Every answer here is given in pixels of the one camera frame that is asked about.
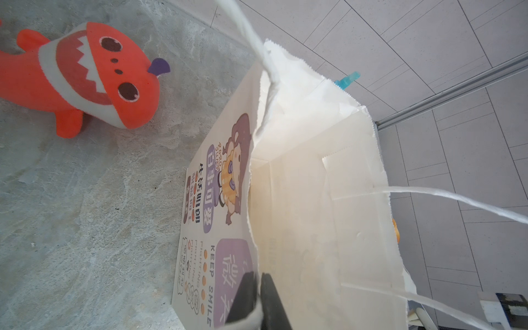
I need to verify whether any white printed paper bag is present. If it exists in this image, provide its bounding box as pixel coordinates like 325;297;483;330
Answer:
170;0;528;330

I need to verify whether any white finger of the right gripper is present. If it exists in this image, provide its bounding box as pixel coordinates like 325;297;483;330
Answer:
408;302;439;330

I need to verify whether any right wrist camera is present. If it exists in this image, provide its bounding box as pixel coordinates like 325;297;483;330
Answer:
478;291;527;329

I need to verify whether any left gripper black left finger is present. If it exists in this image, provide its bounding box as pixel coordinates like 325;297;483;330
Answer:
225;272;258;324

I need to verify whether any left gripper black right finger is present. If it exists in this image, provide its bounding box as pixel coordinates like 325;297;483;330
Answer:
261;273;292;330

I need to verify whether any red shark plush toy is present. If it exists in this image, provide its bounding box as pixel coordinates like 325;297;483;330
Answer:
1;22;171;138

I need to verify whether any teal small bottle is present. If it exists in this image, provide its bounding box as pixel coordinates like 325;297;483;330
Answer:
334;71;361;90

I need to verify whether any long loaf fake bread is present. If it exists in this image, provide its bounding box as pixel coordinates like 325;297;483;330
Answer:
392;219;400;244

